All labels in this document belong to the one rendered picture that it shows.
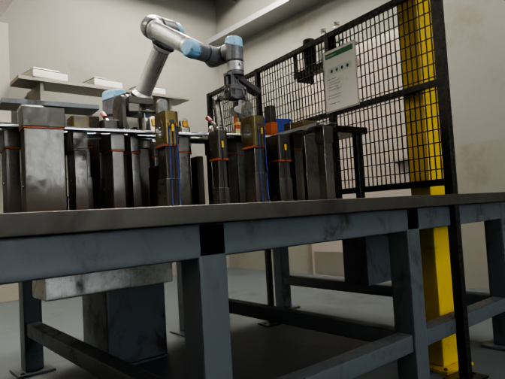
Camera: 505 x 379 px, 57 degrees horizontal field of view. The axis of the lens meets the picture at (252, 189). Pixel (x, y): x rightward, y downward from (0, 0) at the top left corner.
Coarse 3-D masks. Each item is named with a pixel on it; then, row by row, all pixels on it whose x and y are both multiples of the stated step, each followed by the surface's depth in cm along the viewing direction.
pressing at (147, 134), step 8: (8, 128) 154; (16, 128) 154; (72, 128) 157; (80, 128) 158; (88, 128) 160; (96, 128) 161; (64, 136) 173; (88, 136) 178; (96, 136) 179; (128, 136) 183; (144, 136) 185; (152, 136) 187; (192, 136) 190; (200, 136) 192; (208, 136) 194; (232, 136) 197; (240, 136) 199
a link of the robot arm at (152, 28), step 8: (152, 16) 217; (144, 24) 213; (152, 24) 211; (160, 24) 210; (144, 32) 214; (152, 32) 211; (160, 32) 207; (168, 32) 204; (176, 32) 203; (152, 40) 224; (160, 40) 209; (168, 40) 203; (176, 40) 200; (184, 40) 197; (192, 40) 192; (176, 48) 202; (184, 48) 194; (192, 48) 191; (200, 48) 194; (208, 48) 197; (192, 56) 194; (200, 56) 196; (208, 56) 198
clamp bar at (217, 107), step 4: (220, 96) 215; (216, 100) 217; (220, 100) 215; (216, 104) 218; (220, 104) 218; (216, 108) 216; (220, 108) 217; (216, 112) 215; (220, 112) 218; (216, 116) 215; (220, 116) 217; (216, 120) 215; (220, 120) 217; (216, 124) 215; (220, 124) 216; (224, 124) 216; (224, 128) 216
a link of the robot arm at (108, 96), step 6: (108, 90) 232; (114, 90) 231; (120, 90) 233; (102, 96) 233; (108, 96) 231; (114, 96) 231; (126, 96) 237; (102, 102) 233; (108, 102) 231; (102, 108) 234; (108, 108) 231
